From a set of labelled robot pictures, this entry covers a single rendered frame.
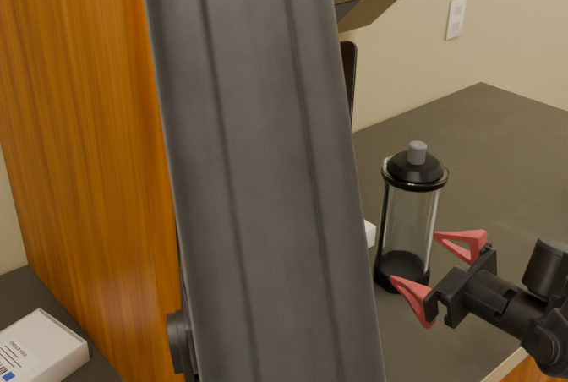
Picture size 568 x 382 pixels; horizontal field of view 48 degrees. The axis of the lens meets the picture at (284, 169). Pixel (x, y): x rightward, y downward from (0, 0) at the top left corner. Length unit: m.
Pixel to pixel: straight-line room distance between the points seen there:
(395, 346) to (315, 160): 0.91
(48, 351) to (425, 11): 1.28
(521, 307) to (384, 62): 1.03
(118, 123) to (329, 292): 0.54
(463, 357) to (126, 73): 0.68
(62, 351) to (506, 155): 1.12
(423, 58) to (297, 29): 1.71
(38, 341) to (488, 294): 0.64
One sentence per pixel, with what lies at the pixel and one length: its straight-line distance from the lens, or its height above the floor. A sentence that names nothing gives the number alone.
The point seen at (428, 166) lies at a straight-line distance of 1.04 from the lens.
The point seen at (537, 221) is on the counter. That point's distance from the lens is 1.41.
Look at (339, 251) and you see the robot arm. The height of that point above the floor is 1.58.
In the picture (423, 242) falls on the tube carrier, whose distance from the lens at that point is 1.09.
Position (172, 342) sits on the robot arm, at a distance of 0.46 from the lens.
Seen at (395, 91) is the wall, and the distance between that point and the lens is 1.81.
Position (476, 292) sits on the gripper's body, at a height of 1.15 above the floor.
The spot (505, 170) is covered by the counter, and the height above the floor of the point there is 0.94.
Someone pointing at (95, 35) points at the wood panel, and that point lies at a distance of 0.67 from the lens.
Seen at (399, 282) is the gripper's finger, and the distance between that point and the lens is 0.87.
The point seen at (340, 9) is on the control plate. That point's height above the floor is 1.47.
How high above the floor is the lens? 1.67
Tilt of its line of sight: 29 degrees down
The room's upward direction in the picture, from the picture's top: 1 degrees clockwise
